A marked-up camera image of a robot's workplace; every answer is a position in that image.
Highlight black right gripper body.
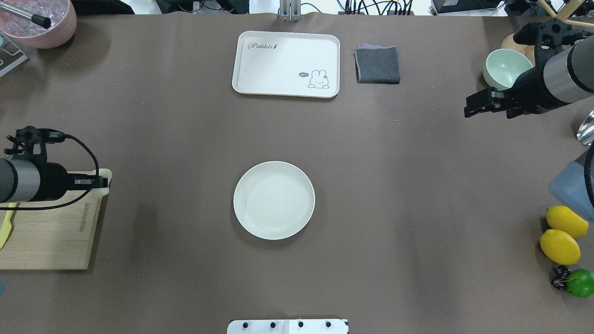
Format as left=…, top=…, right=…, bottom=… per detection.
left=487, top=79, right=552, bottom=119

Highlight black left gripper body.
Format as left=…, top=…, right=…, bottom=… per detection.
left=39, top=162, right=87, bottom=201

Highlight cream round plate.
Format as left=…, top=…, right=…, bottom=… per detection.
left=232, top=161, right=316, bottom=240

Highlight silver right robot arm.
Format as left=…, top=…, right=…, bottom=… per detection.
left=464, top=19, right=594, bottom=223

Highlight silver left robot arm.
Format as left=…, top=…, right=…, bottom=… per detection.
left=0, top=158, right=110, bottom=203

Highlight cream rabbit tray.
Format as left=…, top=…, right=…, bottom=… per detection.
left=232, top=31, right=340, bottom=98

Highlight pale green bowl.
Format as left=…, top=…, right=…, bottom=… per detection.
left=483, top=49, right=533, bottom=91

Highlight yellow plastic knife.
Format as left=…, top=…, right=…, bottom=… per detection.
left=0, top=202, right=19, bottom=250

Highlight grey folded cloth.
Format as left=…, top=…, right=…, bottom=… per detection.
left=354, top=44, right=401, bottom=84

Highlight whole yellow lemon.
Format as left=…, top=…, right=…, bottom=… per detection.
left=540, top=230, right=581, bottom=266
left=545, top=206, right=588, bottom=238

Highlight pink bowl with ice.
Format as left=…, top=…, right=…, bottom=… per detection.
left=0, top=0, right=77, bottom=49

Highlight dark cherries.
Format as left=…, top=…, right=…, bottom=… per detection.
left=551, top=265, right=572, bottom=290

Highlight green lime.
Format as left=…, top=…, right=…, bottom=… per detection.
left=566, top=269, right=594, bottom=298

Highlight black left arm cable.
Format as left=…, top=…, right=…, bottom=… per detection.
left=0, top=134, right=100, bottom=211

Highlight metal scoop handle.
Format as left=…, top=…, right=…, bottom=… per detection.
left=0, top=0, right=52, bottom=29

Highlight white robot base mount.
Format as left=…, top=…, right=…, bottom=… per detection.
left=226, top=319, right=349, bottom=334

